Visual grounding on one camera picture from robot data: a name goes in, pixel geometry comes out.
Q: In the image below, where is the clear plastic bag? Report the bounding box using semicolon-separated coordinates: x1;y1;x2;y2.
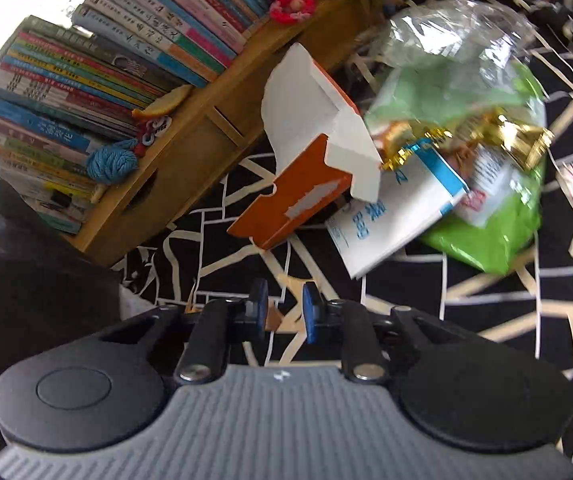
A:
367;0;537;111

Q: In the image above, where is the wooden desk shelf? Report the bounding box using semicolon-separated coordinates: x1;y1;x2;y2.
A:
69;0;382;266

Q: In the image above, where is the red and white knot charm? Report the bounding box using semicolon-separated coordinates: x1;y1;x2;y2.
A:
134;115;173;156

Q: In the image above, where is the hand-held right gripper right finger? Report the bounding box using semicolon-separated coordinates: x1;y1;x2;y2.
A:
303;282;467;386

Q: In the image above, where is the yellow banana toy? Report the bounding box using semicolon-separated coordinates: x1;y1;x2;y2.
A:
131;84;194;121

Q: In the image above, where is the white bag with blue print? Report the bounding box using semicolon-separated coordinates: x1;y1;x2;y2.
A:
325;145;470;279

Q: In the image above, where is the green snack bag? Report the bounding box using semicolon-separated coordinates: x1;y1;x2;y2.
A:
364;57;547;276

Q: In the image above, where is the black trash bag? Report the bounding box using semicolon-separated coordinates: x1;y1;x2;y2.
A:
0;177;122;461

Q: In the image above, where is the gold candy wrapper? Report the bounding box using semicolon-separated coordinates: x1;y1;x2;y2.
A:
379;112;555;171

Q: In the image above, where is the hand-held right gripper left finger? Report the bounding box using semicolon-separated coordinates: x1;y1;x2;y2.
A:
97;279;270;387

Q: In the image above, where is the blue crochet ornament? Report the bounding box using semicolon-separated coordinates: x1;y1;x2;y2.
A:
85;139;140;183

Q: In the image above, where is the orange and white cardboard box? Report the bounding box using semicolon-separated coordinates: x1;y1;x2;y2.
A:
227;42;383;251

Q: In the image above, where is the pink crochet flower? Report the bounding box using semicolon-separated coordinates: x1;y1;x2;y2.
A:
269;0;317;23

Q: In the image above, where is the row of standing books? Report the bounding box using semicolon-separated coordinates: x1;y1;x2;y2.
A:
0;0;317;236

